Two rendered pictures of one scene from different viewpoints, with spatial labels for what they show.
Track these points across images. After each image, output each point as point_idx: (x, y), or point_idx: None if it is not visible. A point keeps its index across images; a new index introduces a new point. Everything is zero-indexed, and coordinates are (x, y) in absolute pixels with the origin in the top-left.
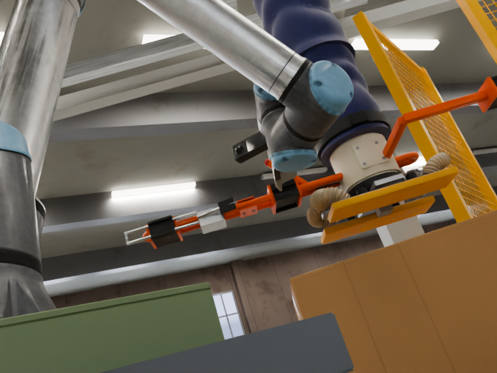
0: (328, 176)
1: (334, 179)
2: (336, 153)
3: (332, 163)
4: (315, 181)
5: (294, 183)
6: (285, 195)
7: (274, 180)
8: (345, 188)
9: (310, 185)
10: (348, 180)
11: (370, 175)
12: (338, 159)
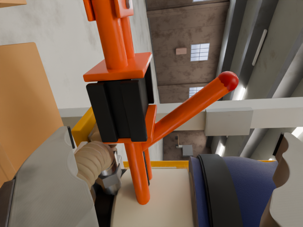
0: (144, 186)
1: (136, 192)
2: (184, 213)
3: (177, 187)
4: (137, 167)
5: (131, 140)
6: (101, 112)
7: (48, 151)
8: (122, 193)
9: (130, 157)
10: (124, 213)
11: None
12: (171, 212)
